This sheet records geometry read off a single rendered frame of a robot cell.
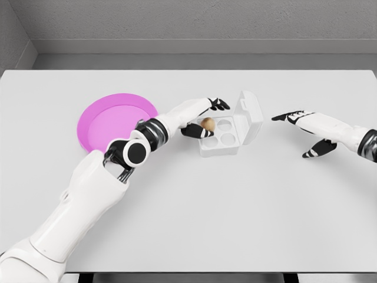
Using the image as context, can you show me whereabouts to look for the right robot hand striped fingers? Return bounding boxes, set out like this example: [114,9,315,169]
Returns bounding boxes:
[271,110,349,159]

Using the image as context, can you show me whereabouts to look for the left robot hand striped fingers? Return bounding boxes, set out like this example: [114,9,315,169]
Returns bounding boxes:
[176,96,231,140]

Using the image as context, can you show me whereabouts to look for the brown egg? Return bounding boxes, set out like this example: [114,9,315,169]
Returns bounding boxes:
[201,117,217,132]

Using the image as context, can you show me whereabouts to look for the white egg box with lid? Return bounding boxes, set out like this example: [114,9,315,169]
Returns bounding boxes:
[197,90,264,159]

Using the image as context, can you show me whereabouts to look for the pink round plate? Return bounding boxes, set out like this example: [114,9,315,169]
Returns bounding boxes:
[77,92,160,154]

